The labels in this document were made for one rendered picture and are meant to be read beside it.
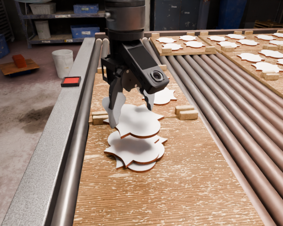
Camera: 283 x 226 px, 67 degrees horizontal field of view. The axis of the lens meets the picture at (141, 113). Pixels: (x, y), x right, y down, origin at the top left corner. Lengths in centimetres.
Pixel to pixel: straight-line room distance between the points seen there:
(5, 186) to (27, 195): 141
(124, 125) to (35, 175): 25
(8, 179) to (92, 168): 152
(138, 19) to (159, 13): 506
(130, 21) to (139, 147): 29
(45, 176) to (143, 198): 25
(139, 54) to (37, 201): 37
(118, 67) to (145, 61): 7
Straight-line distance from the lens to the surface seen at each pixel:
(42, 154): 65
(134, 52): 42
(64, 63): 343
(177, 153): 57
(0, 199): 190
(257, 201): 55
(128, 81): 45
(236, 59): 131
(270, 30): 216
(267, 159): 66
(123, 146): 54
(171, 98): 79
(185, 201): 48
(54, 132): 71
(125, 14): 41
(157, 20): 550
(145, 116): 52
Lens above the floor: 132
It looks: 32 degrees down
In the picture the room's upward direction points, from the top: straight up
